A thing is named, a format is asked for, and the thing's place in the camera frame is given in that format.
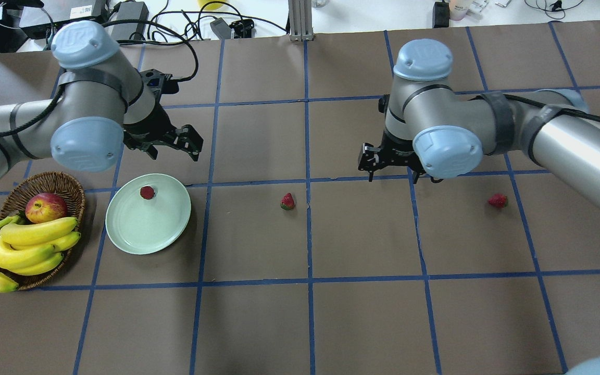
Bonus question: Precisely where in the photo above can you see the yellow banana bunch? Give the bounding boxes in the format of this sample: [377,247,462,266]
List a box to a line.
[0,216,81,293]

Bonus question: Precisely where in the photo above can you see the aluminium frame post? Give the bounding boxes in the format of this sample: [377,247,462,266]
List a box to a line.
[287,0,315,41]

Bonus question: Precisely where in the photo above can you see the light green plate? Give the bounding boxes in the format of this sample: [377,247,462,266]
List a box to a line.
[105,173,192,255]

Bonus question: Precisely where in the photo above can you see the black power adapter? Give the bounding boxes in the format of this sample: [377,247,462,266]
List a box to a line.
[432,2,450,29]

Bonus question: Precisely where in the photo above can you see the red strawberry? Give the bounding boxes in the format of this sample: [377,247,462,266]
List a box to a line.
[487,194,509,209]
[280,192,296,211]

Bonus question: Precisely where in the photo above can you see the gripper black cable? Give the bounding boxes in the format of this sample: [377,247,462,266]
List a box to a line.
[100,18,198,83]
[503,94,600,134]

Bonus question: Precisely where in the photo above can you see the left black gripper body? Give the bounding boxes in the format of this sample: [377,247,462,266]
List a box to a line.
[123,70,179,152]

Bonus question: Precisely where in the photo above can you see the strawberry with green top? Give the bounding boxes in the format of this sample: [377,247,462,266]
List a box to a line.
[140,185,156,200]

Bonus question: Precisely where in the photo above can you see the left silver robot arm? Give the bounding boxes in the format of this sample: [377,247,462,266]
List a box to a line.
[0,20,203,180]

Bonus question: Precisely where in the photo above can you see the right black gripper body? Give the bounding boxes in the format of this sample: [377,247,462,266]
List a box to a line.
[378,94,444,184]

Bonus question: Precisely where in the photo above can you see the paper cup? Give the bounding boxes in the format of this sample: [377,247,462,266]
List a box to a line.
[448,0,473,21]

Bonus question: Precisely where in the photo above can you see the red apple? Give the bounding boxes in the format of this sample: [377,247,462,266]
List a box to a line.
[24,192,68,223]

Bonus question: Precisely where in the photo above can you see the black laptop power brick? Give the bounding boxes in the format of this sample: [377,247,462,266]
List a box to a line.
[109,1,149,42]

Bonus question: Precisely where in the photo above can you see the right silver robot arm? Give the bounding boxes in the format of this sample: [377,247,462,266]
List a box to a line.
[358,39,600,208]

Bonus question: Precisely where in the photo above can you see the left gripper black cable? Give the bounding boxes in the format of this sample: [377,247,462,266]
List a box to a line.
[100,18,198,83]

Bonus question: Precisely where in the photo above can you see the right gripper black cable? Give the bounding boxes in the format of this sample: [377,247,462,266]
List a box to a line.
[503,94,600,134]

